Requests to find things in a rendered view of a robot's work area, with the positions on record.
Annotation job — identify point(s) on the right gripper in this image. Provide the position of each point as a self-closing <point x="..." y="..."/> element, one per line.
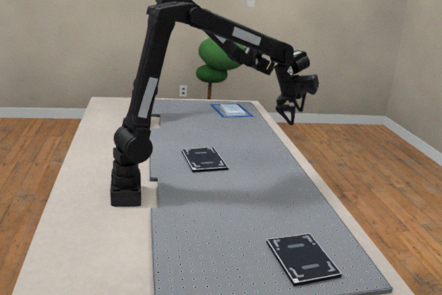
<point x="283" y="98"/>

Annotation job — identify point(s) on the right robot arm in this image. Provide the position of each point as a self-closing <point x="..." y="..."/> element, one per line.
<point x="132" y="138"/>

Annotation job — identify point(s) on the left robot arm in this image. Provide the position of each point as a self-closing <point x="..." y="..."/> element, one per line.
<point x="233" y="51"/>

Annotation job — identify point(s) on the white well plate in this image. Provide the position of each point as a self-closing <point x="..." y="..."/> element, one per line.
<point x="232" y="109"/>

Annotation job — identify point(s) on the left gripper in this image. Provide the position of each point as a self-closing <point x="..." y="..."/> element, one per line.
<point x="263" y="69"/>

